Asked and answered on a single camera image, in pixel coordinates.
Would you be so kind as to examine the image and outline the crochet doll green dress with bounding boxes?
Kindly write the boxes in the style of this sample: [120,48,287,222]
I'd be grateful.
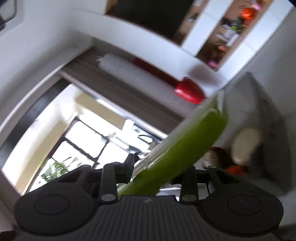
[201,147,234,169]

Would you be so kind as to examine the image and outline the green bin lid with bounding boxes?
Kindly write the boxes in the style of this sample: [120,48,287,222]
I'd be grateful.
[118,90,228,198]

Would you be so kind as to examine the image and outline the round beige zipper pouch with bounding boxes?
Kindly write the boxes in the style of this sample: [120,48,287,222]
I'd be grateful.
[231,128,263,166]

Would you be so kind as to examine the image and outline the red orange plush duck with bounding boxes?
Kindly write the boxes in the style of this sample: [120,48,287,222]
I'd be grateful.
[225,165,248,177]

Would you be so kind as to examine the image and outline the smoky transparent storage bin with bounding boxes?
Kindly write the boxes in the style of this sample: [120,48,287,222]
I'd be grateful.
[195,73,292,196]

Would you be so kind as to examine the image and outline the red floor vase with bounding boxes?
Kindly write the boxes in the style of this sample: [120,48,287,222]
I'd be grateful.
[175,77,206,104]

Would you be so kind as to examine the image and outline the pink small cup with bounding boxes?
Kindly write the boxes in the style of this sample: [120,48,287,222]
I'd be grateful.
[208,60,218,69]

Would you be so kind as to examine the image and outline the white router box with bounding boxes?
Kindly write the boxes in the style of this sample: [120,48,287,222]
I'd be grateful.
[216,29,240,47]

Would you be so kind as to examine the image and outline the black television screen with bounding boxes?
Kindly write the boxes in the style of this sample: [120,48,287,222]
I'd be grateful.
[105,0,200,45]

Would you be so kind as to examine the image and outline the green toy tractor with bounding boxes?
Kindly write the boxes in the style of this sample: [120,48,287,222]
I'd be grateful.
[230,17,245,34]

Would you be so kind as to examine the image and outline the orange pumpkin toy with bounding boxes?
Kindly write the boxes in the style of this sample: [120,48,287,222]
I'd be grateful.
[241,7,257,21]

